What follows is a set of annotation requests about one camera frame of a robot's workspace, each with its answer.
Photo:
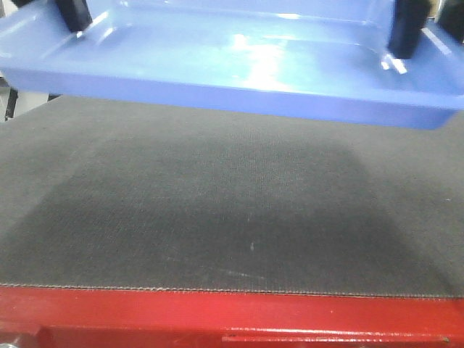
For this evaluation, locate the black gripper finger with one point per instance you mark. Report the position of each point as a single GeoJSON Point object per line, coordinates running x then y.
{"type": "Point", "coordinates": [408, 20]}
{"type": "Point", "coordinates": [75, 13]}

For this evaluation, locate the blue plastic tray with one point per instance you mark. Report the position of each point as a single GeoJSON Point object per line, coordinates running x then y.
{"type": "Point", "coordinates": [323, 60]}

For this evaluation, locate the dark grey table mat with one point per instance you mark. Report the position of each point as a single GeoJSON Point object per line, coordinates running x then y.
{"type": "Point", "coordinates": [112, 195]}

